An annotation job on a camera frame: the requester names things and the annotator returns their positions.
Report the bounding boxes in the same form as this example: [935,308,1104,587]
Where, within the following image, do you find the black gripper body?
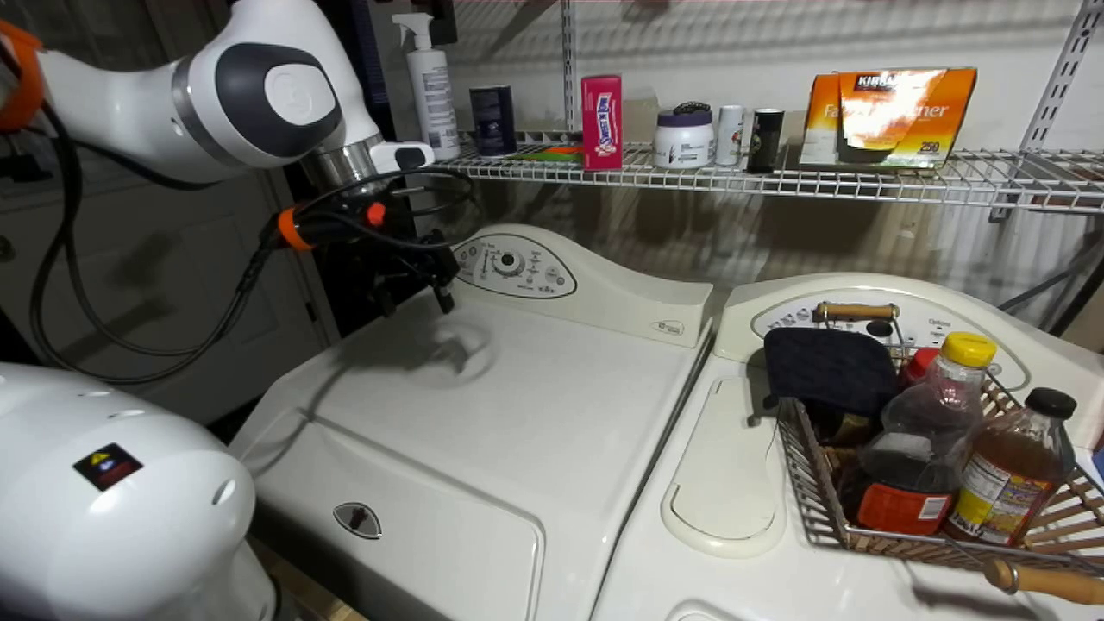
[310,181,458,319]

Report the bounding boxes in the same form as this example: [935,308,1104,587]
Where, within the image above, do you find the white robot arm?
[0,0,434,621]

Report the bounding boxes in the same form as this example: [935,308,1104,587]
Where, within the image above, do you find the white washing machine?
[233,225,712,621]

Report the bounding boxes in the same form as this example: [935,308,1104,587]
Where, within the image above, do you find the dark blue box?
[468,87,517,156]

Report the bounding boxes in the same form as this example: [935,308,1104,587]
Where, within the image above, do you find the white spray bottle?
[394,14,458,159]

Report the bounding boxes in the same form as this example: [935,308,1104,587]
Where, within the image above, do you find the pink box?
[581,71,626,171]

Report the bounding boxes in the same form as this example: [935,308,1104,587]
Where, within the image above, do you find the white jar dark lid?
[651,103,714,169]

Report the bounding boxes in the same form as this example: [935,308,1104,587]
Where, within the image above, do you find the white small can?
[714,103,744,169]

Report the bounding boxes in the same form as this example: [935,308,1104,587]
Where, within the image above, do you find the black small container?
[749,108,782,171]

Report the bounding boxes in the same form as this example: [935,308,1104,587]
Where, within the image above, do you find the black oven mitt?
[762,326,896,414]

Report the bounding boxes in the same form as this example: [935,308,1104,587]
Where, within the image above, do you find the red cap bottle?
[903,349,940,382]

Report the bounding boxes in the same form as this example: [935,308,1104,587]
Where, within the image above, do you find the orange detergent box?
[797,64,977,169]

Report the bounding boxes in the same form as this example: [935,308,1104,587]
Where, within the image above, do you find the yellow cap sauce bottle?
[847,332,997,534]

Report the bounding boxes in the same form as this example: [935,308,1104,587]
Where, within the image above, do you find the black cap vinegar bottle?
[950,387,1077,546]

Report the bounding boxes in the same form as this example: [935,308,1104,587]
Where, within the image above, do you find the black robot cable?
[26,100,488,387]

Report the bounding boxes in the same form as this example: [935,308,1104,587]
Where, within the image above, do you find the white wire shelf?
[450,0,1104,213]

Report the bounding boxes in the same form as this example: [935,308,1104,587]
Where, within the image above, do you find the wire basket with wooden handles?
[762,302,1102,604]

